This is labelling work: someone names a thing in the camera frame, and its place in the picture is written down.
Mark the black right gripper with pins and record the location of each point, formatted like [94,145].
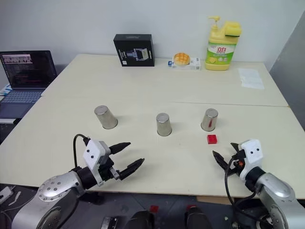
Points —
[236,167]

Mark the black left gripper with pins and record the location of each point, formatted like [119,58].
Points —
[106,173]

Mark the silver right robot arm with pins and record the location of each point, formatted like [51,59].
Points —
[281,198]

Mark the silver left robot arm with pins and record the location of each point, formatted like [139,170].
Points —
[54,188]

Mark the red toy brick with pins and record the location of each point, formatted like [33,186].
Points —
[212,139]

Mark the steel cup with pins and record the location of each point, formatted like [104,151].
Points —
[164,125]
[106,118]
[209,120]

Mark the small red block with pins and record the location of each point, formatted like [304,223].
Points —
[154,209]

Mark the dark rounded shape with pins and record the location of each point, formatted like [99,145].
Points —
[196,218]
[143,220]

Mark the clear plastic sheet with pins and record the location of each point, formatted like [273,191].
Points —
[251,78]

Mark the white flat packet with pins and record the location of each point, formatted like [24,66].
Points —
[195,65]

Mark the yellow dish soap bottle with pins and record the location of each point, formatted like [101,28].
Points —
[219,56]

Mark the grey partition panel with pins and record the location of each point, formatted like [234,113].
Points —
[291,76]

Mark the golden bread bun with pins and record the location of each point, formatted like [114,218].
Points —
[181,59]

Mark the black product box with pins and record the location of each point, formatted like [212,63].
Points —
[134,51]

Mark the white plastic strip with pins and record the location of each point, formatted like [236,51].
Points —
[16,198]

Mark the yellow sponge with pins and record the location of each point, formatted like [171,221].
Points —
[233,28]

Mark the white power adapter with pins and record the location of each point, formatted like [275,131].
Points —
[5,193]

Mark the blue laptop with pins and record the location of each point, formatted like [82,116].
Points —
[26,71]

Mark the blue white card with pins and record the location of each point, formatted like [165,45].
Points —
[5,90]

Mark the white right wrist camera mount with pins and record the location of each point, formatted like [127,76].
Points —
[253,152]

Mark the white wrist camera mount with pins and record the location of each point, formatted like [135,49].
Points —
[91,152]
[253,152]

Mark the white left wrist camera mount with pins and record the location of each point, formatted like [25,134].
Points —
[91,152]

